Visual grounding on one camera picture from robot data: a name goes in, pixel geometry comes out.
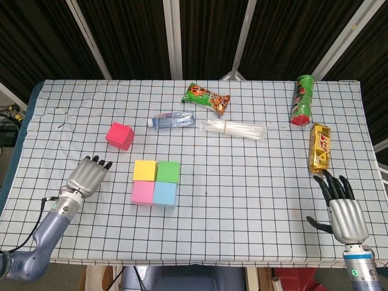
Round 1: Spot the white black checkered tablecloth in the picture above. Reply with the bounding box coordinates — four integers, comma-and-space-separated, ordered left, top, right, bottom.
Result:
0, 79, 388, 269

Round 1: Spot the gold foil snack pack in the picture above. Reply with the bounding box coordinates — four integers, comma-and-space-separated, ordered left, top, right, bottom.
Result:
308, 123, 332, 175

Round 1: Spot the light blue foam cube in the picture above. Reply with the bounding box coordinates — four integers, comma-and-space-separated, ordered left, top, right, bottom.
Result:
152, 181, 178, 209

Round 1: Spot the bagged white straws bundle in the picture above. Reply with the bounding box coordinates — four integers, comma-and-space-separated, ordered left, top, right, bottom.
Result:
199, 118, 269, 141

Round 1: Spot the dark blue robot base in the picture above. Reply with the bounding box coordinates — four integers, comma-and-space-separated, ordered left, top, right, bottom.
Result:
121, 266, 247, 291

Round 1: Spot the yellow foam cube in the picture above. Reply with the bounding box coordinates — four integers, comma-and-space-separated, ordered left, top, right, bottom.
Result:
133, 159, 159, 183

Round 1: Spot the red foam cube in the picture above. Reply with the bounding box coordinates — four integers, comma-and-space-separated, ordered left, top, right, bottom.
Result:
104, 121, 135, 152

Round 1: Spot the green foam cube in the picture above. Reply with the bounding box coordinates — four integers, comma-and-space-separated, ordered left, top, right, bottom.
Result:
156, 161, 181, 186

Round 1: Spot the red object under table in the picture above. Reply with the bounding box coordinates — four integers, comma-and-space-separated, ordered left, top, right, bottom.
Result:
273, 267, 316, 291

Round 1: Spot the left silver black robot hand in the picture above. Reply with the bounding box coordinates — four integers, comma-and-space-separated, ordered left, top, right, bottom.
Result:
66, 155, 114, 199

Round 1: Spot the dark blue table padding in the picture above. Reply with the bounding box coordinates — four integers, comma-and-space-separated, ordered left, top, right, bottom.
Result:
0, 81, 44, 215

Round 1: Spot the black equipment with cables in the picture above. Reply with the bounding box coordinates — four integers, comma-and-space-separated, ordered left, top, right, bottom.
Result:
0, 102, 27, 147

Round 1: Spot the clear plastic water bottle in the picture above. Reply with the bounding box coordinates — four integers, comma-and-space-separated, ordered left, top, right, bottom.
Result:
147, 111, 196, 130

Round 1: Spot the green orange snack bag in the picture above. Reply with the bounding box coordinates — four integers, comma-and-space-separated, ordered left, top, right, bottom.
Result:
181, 82, 231, 118

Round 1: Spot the white slanted frame post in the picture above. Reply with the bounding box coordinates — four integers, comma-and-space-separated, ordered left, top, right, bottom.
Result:
219, 0, 258, 81
65, 0, 113, 81
312, 0, 373, 81

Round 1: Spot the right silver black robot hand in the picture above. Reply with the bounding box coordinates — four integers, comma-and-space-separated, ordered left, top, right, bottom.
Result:
306, 169, 370, 245

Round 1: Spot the pink foam cube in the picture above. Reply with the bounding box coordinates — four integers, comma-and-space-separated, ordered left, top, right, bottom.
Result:
130, 180, 156, 207

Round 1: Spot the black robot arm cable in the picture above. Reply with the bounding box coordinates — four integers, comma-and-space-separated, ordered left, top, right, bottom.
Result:
5, 196, 60, 253

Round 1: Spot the green chip can red lid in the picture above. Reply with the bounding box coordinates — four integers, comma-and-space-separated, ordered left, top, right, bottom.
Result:
289, 74, 315, 126

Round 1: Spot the white double upright frame post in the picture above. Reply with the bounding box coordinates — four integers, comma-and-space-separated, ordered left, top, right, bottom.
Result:
162, 0, 184, 81

